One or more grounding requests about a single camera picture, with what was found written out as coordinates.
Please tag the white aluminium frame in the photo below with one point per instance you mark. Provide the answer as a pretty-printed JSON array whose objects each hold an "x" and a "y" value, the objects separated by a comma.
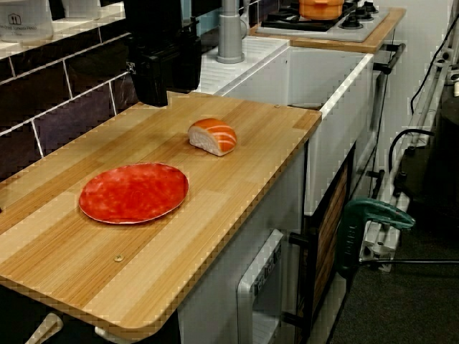
[{"x": 426, "y": 107}]

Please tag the white printed container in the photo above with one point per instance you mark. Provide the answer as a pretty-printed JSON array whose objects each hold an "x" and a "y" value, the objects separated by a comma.
[{"x": 25, "y": 21}]

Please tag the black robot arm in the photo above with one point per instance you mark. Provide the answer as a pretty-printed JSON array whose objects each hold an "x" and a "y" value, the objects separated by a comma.
[{"x": 154, "y": 9}]

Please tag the white toy sink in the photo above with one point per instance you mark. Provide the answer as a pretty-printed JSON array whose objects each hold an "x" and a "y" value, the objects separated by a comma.
[{"x": 322, "y": 71}]

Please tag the black stove knob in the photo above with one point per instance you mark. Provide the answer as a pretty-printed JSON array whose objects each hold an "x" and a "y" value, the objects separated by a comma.
[
  {"x": 349, "y": 23},
  {"x": 369, "y": 8}
]

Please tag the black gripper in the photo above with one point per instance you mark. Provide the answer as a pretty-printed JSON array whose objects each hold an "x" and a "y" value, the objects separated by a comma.
[{"x": 157, "y": 39}]

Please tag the grey toy faucet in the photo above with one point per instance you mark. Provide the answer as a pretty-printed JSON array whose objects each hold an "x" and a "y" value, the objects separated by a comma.
[{"x": 230, "y": 36}]

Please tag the red round plate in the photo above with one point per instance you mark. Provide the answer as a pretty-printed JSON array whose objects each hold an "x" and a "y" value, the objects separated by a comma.
[{"x": 134, "y": 193}]

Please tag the grey toy stove top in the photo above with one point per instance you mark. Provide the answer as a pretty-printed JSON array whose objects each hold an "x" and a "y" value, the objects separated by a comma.
[{"x": 362, "y": 30}]

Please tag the black stove grate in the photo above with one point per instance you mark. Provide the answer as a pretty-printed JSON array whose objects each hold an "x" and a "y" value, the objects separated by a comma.
[{"x": 287, "y": 19}]

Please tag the plain white container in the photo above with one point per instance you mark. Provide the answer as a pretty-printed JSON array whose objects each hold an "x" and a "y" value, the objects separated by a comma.
[{"x": 80, "y": 8}]

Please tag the wood panel cabinet door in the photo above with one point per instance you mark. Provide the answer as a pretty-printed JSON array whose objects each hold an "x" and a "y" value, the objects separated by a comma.
[{"x": 331, "y": 236}]

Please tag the toy salmon sushi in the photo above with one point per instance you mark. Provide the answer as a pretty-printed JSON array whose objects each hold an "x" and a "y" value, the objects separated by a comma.
[{"x": 215, "y": 136}]

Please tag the green clamp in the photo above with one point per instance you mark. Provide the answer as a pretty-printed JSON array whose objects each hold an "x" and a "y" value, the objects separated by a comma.
[{"x": 349, "y": 236}]

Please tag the white toy oven door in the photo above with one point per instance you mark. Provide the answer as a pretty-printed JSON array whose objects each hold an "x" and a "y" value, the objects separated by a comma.
[{"x": 258, "y": 286}]

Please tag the orange toy pot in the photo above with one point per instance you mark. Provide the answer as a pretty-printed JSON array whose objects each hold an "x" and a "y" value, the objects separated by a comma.
[{"x": 319, "y": 9}]

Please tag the wooden stove counter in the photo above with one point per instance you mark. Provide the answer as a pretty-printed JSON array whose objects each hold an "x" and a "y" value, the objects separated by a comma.
[{"x": 358, "y": 46}]

